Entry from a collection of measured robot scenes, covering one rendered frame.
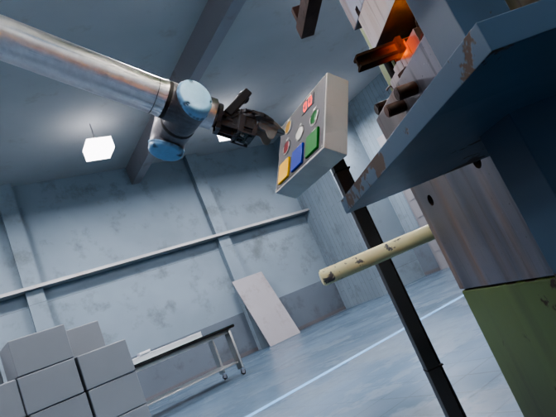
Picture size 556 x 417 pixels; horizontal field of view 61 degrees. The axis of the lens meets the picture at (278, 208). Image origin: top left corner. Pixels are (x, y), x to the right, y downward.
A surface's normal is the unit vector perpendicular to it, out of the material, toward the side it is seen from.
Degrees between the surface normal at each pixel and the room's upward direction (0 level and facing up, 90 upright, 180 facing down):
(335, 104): 90
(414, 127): 90
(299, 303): 90
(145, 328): 90
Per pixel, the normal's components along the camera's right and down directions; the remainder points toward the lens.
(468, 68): -0.92, 0.36
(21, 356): 0.58, -0.40
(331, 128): 0.41, -0.36
